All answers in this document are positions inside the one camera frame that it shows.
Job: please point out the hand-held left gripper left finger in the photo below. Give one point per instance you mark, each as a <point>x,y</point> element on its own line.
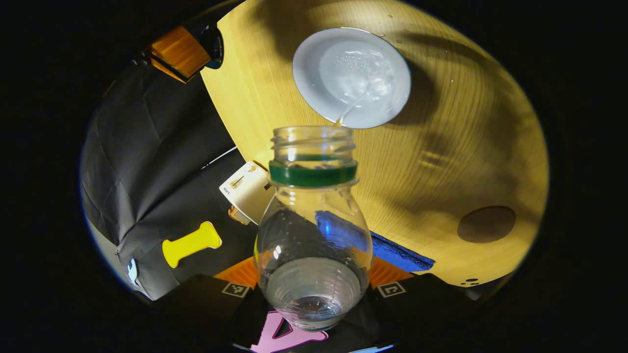
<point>196,304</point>

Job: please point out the round brown coaster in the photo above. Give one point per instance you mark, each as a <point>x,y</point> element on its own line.
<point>486,224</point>

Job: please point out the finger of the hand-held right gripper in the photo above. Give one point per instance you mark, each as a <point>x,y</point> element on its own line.
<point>179,54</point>

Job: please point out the dark teacup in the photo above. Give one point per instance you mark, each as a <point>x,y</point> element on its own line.
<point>351,73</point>

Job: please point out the black backdrop cloth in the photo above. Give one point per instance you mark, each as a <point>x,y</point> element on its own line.
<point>147,162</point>

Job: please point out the clear plastic water bottle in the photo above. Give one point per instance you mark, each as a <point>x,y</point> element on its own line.
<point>313,235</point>

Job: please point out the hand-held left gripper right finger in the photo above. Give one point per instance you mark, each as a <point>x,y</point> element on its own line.
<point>417,309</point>

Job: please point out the folded blue towel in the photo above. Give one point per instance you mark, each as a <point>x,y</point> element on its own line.
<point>400,255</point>

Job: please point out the white toaster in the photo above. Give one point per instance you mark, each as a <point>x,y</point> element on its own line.
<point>248,191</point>

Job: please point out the toast slice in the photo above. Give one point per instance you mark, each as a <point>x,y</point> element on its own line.
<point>238,215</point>

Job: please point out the dark teacup lid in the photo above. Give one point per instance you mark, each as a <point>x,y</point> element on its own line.
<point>216,46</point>

